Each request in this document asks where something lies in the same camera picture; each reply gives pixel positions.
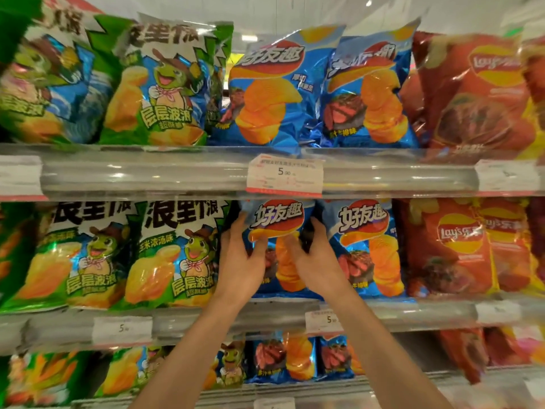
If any person's left hand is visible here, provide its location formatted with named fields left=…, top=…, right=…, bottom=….
left=212, top=212, right=269, bottom=311

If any person's right forearm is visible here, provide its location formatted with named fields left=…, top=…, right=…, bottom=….
left=330, top=285, right=454, bottom=409

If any person's right hand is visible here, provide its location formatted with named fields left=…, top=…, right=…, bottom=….
left=284, top=216, right=354, bottom=301

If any maroon crisp snack packet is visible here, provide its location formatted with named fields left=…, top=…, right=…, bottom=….
left=527, top=198, right=545, bottom=282

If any person's left forearm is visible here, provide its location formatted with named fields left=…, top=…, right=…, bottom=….
left=129, top=293, right=241, bottom=409

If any red hanging sign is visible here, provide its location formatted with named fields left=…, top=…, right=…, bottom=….
left=44, top=0, right=103, bottom=14

